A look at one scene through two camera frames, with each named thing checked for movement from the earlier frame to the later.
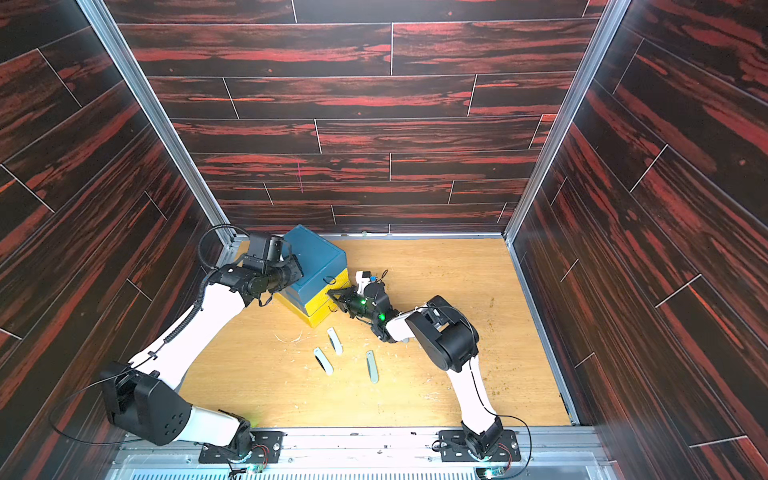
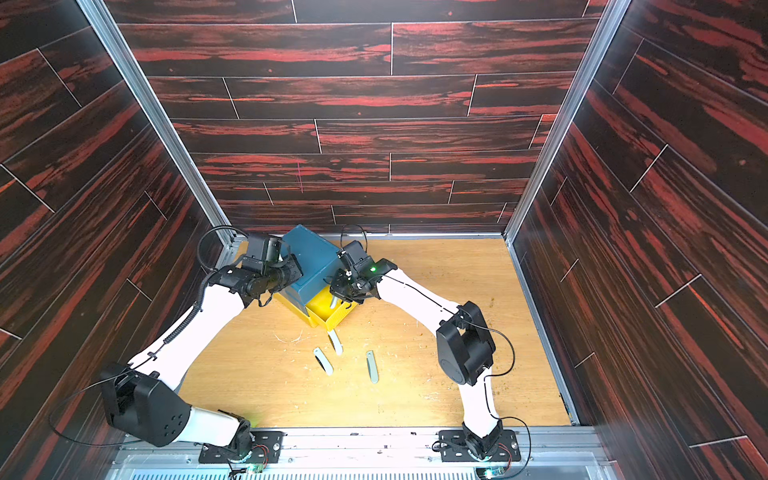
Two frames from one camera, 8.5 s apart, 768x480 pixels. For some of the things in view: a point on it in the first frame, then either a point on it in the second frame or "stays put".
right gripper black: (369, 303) -> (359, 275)
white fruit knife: (335, 341) stays put
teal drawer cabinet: (317, 259) stays put
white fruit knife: (323, 361) stays put
